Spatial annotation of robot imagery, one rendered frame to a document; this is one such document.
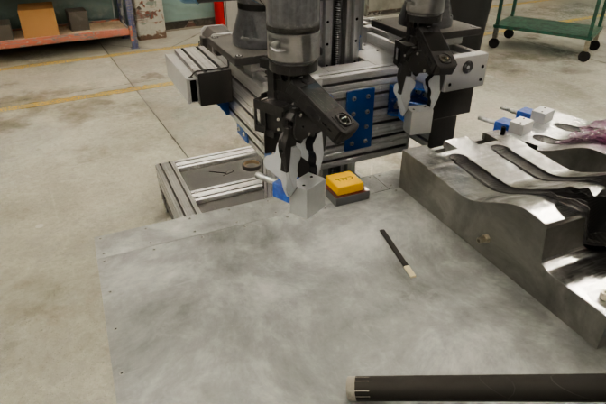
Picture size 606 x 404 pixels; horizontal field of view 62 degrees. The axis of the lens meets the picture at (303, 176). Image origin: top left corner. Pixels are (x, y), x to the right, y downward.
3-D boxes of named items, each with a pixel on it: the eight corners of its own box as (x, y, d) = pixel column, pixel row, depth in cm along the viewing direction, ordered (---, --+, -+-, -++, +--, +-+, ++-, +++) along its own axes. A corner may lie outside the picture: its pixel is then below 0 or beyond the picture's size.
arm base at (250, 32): (224, 38, 129) (221, -3, 125) (279, 32, 135) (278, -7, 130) (244, 52, 117) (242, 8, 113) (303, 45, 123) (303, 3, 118)
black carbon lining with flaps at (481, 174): (442, 165, 105) (448, 122, 100) (502, 151, 111) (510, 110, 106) (584, 261, 77) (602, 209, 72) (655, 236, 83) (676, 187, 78)
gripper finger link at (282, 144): (291, 166, 80) (299, 113, 77) (300, 169, 79) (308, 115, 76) (272, 171, 76) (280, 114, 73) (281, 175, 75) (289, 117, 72)
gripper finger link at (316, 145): (300, 163, 89) (292, 120, 83) (328, 174, 86) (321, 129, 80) (289, 173, 87) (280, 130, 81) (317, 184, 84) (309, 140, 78)
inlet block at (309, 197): (247, 193, 88) (245, 166, 85) (267, 182, 91) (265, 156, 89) (307, 219, 81) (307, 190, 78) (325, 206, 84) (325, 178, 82)
